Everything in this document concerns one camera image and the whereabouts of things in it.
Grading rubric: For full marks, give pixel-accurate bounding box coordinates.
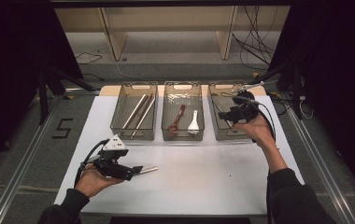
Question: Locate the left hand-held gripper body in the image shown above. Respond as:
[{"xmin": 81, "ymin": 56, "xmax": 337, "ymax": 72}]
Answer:
[{"xmin": 94, "ymin": 133, "xmax": 135, "ymax": 182}]

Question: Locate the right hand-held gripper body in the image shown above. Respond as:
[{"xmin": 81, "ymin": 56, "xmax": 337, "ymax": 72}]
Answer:
[{"xmin": 231, "ymin": 81, "xmax": 265, "ymax": 124}]

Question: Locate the smoky clear plastic bin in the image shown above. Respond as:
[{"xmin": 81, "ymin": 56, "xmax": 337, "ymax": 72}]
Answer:
[
  {"xmin": 161, "ymin": 80, "xmax": 206, "ymax": 142},
  {"xmin": 206, "ymin": 81, "xmax": 262, "ymax": 142},
  {"xmin": 109, "ymin": 81, "xmax": 159, "ymax": 142}
]

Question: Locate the white ceramic spoon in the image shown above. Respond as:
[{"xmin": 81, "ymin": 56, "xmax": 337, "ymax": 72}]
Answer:
[{"xmin": 187, "ymin": 109, "xmax": 201, "ymax": 135}]

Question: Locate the brown wooden spoon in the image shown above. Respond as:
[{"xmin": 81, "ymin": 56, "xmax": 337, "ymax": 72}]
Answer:
[{"xmin": 166, "ymin": 104, "xmax": 187, "ymax": 138}]

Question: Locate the brown wooden chopstick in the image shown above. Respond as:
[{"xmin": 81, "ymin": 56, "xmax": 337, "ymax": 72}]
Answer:
[
  {"xmin": 128, "ymin": 93, "xmax": 151, "ymax": 131},
  {"xmin": 133, "ymin": 93, "xmax": 154, "ymax": 133}
]

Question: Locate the person's right hand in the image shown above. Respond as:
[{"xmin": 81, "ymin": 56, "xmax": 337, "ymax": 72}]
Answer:
[{"xmin": 231, "ymin": 113, "xmax": 275, "ymax": 149}]

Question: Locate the person's left hand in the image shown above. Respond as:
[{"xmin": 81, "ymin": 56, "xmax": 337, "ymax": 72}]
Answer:
[{"xmin": 75, "ymin": 167, "xmax": 125, "ymax": 199}]

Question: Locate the black metal stand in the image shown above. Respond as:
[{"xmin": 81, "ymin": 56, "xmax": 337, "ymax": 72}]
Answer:
[
  {"xmin": 248, "ymin": 60, "xmax": 305, "ymax": 120},
  {"xmin": 36, "ymin": 66, "xmax": 95, "ymax": 125}
]

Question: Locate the white table sheet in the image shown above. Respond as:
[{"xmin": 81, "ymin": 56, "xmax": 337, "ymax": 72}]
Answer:
[{"xmin": 53, "ymin": 94, "xmax": 305, "ymax": 217}]

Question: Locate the black curtain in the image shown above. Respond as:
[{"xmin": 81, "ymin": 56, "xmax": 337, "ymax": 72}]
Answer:
[
  {"xmin": 0, "ymin": 0, "xmax": 84, "ymax": 181},
  {"xmin": 268, "ymin": 0, "xmax": 355, "ymax": 203}
]

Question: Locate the light wooden shelf unit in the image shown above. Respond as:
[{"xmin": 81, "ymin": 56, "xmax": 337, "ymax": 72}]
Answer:
[{"xmin": 53, "ymin": 6, "xmax": 291, "ymax": 62}]

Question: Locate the right hand-held gripper black cable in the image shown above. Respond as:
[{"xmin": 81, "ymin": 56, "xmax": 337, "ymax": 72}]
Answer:
[{"xmin": 211, "ymin": 91, "xmax": 277, "ymax": 145}]

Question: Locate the hand-held gripper black cable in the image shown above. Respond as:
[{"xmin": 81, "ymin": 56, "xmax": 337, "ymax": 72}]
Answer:
[
  {"xmin": 211, "ymin": 91, "xmax": 277, "ymax": 145},
  {"xmin": 73, "ymin": 139, "xmax": 109, "ymax": 188}
]

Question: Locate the left hand-held gripper black cable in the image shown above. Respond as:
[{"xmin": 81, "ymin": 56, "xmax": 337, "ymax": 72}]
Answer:
[{"xmin": 73, "ymin": 139, "xmax": 109, "ymax": 188}]

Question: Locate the white plug with cable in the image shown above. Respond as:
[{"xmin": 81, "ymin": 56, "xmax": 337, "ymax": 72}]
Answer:
[{"xmin": 299, "ymin": 94, "xmax": 315, "ymax": 119}]

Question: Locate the bundle of black cables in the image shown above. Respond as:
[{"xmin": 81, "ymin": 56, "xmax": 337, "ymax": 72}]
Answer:
[{"xmin": 231, "ymin": 6, "xmax": 277, "ymax": 71}]

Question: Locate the aluminium floor rail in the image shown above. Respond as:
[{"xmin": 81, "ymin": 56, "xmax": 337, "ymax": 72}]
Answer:
[
  {"xmin": 286, "ymin": 106, "xmax": 355, "ymax": 224},
  {"xmin": 0, "ymin": 88, "xmax": 102, "ymax": 224}
]

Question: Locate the thin white floor cable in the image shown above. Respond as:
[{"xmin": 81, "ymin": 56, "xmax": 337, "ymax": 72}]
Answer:
[{"xmin": 99, "ymin": 46, "xmax": 142, "ymax": 80}]

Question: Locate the thin black floor cable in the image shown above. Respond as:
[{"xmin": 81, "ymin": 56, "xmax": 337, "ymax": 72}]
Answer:
[{"xmin": 74, "ymin": 51, "xmax": 105, "ymax": 82}]

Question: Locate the black frame bar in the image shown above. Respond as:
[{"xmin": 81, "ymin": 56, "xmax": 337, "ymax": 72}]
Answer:
[{"xmin": 49, "ymin": 0, "xmax": 291, "ymax": 9}]

